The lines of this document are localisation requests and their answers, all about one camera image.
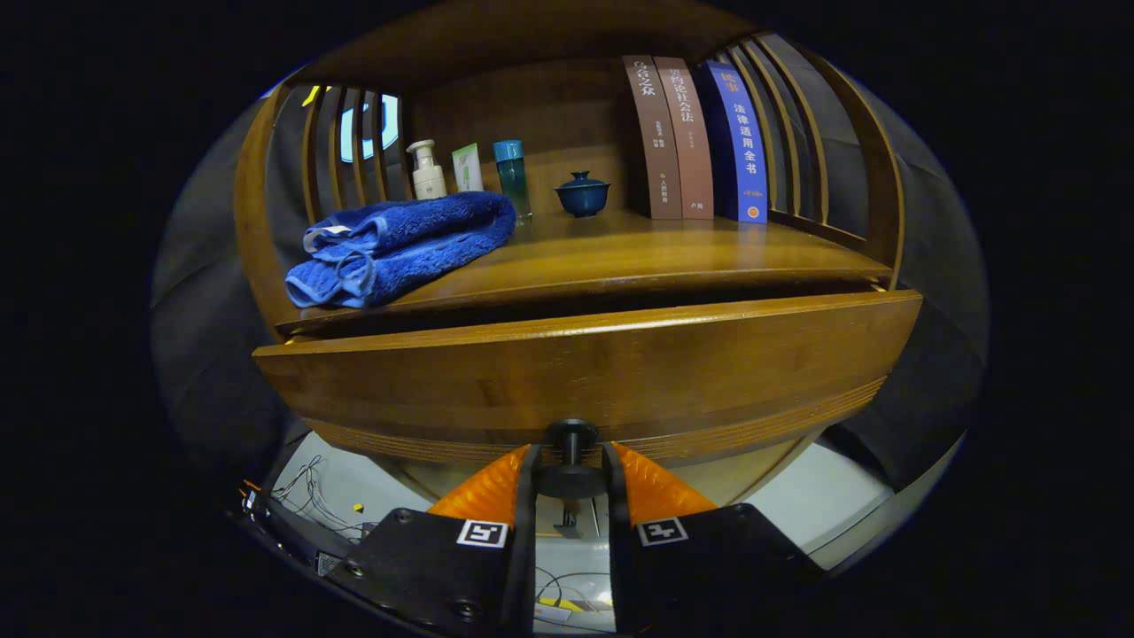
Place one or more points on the wooden cabinet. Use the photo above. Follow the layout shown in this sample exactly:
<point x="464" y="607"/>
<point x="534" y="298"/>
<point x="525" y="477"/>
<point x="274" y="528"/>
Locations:
<point x="532" y="97"/>

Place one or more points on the dark blue lidded teacup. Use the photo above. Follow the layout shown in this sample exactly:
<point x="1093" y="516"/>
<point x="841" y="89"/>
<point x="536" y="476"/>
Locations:
<point x="582" y="197"/>

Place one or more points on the folded blue towel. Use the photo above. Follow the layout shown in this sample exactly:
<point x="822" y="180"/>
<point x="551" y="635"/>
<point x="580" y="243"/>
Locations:
<point x="399" y="244"/>

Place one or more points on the white pump bottle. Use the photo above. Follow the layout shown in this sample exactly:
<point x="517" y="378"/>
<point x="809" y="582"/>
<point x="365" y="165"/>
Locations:
<point x="428" y="177"/>

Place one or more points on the wooden countertop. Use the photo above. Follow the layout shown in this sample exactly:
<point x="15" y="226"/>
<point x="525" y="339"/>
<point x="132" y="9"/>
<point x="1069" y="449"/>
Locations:
<point x="638" y="252"/>

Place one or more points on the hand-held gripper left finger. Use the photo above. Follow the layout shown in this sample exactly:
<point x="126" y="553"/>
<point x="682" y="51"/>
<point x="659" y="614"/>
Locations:
<point x="443" y="567"/>

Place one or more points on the white and green tube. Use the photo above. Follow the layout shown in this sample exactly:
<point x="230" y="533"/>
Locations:
<point x="467" y="168"/>

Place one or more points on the reddish brown book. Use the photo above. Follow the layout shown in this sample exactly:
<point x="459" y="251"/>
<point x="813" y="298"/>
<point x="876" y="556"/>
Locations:
<point x="693" y="142"/>

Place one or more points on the dark brown book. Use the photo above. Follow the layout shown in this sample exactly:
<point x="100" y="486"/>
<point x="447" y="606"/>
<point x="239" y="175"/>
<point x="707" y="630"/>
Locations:
<point x="656" y="142"/>

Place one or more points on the blue book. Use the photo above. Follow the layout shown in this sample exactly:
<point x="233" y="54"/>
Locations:
<point x="742" y="142"/>

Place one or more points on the teal bottle with blue cap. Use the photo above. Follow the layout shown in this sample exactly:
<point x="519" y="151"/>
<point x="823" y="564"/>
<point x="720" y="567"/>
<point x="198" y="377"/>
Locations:
<point x="513" y="182"/>

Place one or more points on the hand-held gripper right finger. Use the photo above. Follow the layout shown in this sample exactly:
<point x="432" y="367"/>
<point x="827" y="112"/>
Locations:
<point x="700" y="576"/>

